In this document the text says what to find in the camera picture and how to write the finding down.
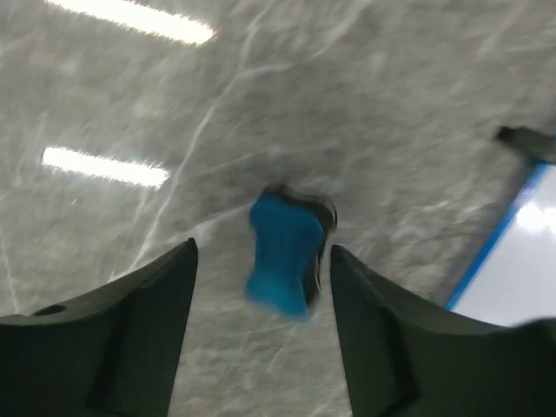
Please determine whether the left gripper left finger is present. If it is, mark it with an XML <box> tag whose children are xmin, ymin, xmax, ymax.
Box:
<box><xmin>1</xmin><ymin>240</ymin><xmax>198</xmax><ymax>416</ymax></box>

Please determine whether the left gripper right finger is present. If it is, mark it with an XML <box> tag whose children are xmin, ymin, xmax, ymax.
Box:
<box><xmin>330</xmin><ymin>245</ymin><xmax>555</xmax><ymax>417</ymax></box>

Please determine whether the blue framed whiteboard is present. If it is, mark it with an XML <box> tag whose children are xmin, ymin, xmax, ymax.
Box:
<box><xmin>446</xmin><ymin>163</ymin><xmax>555</xmax><ymax>327</ymax></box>

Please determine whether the blue whiteboard eraser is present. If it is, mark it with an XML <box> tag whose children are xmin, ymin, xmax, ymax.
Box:
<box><xmin>244</xmin><ymin>183</ymin><xmax>337</xmax><ymax>321</ymax></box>

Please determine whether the black whiteboard foot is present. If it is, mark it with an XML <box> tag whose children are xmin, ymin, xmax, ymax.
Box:
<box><xmin>494</xmin><ymin>126</ymin><xmax>555</xmax><ymax>164</ymax></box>

